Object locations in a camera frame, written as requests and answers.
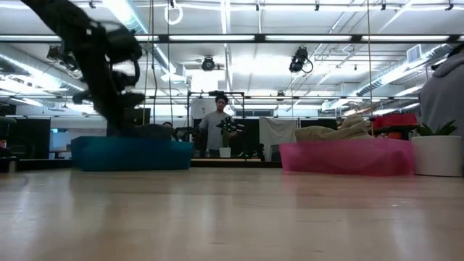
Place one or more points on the blue denim cap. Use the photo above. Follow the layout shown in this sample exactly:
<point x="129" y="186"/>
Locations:
<point x="152" y="131"/>

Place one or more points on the beige cotton cap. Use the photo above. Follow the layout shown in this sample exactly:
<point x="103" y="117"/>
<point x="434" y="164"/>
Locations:
<point x="326" y="134"/>

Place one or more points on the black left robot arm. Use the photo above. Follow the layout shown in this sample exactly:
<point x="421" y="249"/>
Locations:
<point x="72" y="25"/>

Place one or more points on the blue plastic bin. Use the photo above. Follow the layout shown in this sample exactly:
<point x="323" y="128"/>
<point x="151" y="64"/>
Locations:
<point x="130" y="154"/>

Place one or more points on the person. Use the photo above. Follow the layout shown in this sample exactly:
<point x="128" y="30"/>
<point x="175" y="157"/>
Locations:
<point x="446" y="98"/>
<point x="167" y="124"/>
<point x="212" y="130"/>

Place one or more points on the black partition panel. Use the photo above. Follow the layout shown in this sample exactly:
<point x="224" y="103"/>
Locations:
<point x="32" y="137"/>
<point x="248" y="137"/>

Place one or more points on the white box cabinet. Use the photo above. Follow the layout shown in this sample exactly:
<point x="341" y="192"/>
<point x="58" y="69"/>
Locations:
<point x="201" y="108"/>

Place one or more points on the small potted plant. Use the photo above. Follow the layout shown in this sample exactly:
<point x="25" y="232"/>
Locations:
<point x="224" y="152"/>

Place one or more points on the white hanging cloth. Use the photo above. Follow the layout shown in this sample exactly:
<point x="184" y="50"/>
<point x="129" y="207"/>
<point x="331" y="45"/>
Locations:
<point x="277" y="132"/>

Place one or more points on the pink plastic bin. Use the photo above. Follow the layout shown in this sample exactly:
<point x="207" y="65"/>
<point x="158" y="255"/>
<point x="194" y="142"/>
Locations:
<point x="344" y="157"/>

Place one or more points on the red box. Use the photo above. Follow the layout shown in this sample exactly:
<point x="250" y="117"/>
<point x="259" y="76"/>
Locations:
<point x="395" y="120"/>

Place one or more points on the white ceiling air vent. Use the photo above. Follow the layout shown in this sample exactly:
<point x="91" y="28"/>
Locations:
<point x="414" y="53"/>

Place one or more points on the large white plant pot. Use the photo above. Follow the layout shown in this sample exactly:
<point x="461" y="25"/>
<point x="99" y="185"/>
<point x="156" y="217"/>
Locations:
<point x="436" y="156"/>

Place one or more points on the green leafy plant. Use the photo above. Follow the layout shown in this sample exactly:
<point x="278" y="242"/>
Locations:
<point x="444" y="129"/>

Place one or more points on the black ceiling camera cluster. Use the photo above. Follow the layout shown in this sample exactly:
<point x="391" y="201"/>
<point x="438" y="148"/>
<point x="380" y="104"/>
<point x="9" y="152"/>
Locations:
<point x="54" y="53"/>

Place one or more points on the silver ceiling duct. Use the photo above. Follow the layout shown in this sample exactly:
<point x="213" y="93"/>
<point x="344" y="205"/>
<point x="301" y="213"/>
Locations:
<point x="29" y="69"/>

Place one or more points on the round black ceiling camera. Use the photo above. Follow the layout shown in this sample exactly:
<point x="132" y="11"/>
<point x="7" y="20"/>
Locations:
<point x="208" y="64"/>

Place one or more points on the black overhead frame bar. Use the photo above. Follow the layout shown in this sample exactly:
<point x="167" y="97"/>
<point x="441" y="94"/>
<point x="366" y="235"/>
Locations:
<point x="261" y="37"/>

